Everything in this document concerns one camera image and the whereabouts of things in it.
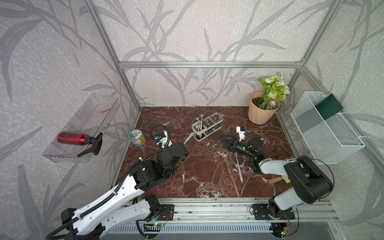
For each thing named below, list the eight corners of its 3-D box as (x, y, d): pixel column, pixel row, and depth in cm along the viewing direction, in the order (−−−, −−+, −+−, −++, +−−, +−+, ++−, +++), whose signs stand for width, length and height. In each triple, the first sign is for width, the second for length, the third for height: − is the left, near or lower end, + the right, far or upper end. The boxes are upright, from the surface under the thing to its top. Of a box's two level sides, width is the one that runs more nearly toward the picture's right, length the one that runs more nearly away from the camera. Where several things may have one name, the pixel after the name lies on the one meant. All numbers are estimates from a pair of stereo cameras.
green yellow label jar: (132, 146, 100) (127, 139, 94) (135, 136, 105) (131, 129, 99) (143, 146, 100) (139, 139, 94) (146, 136, 105) (142, 129, 99)
